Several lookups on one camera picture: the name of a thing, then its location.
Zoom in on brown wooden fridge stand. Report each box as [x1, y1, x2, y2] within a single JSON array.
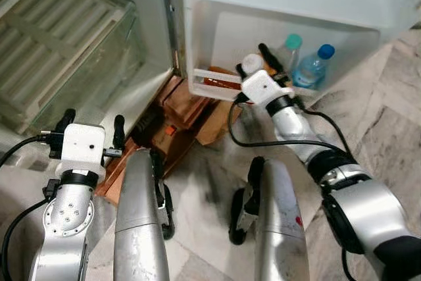
[[95, 74, 245, 207]]

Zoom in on silver robot leg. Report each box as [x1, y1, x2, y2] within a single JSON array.
[[228, 156, 314, 281], [113, 148, 176, 281]]

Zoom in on black box orange switch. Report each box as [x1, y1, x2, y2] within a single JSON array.
[[134, 107, 177, 158]]

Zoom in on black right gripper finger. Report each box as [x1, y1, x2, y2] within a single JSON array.
[[258, 43, 286, 79]]

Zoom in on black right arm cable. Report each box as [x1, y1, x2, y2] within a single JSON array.
[[228, 93, 357, 158]]

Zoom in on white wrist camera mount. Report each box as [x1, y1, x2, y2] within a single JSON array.
[[58, 123, 107, 180], [241, 70, 294, 108]]

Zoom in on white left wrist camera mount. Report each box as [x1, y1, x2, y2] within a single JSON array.
[[58, 123, 107, 180]]

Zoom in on white fridge body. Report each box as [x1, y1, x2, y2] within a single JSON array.
[[0, 0, 186, 158]]

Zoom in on teal capped clear bottle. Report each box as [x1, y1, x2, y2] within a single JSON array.
[[280, 33, 304, 74]]

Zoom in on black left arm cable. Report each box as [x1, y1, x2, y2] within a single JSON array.
[[0, 134, 61, 281]]

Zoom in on silver robot right leg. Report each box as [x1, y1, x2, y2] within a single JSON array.
[[228, 156, 314, 281]]

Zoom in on white capped brown bottle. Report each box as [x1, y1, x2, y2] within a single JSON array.
[[240, 53, 278, 82]]

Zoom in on reddish brown packet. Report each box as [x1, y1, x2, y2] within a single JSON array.
[[203, 65, 243, 91]]

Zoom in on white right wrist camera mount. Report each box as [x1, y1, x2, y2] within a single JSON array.
[[241, 70, 294, 108]]

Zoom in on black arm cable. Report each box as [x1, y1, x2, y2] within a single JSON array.
[[0, 134, 61, 281], [228, 93, 357, 158]]

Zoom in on blue capped water bottle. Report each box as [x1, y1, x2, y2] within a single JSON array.
[[291, 43, 336, 91]]

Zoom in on silver robot left leg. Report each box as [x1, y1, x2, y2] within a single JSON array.
[[113, 148, 176, 281]]

